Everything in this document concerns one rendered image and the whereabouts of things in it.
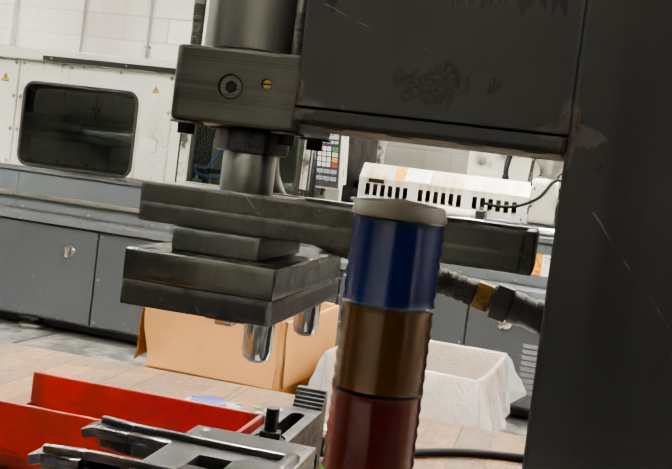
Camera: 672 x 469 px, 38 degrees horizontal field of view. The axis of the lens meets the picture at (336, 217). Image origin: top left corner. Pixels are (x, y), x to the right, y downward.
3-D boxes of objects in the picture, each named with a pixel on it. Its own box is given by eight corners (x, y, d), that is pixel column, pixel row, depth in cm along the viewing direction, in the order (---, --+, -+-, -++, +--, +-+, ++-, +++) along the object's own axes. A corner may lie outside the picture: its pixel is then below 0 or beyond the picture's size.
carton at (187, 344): (189, 432, 366) (207, 280, 363) (326, 463, 350) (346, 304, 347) (107, 475, 309) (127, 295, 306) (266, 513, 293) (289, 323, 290)
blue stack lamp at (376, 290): (353, 289, 42) (363, 213, 42) (440, 303, 41) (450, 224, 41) (332, 298, 38) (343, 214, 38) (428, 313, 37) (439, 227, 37)
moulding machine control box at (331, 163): (306, 186, 518) (314, 114, 516) (318, 186, 540) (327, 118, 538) (338, 190, 513) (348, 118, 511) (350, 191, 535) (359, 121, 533)
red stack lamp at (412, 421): (333, 448, 42) (342, 372, 42) (419, 464, 42) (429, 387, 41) (311, 472, 39) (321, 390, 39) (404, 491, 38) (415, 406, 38)
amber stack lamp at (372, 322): (343, 369, 42) (353, 293, 42) (429, 384, 41) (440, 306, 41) (321, 386, 39) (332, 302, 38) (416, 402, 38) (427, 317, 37)
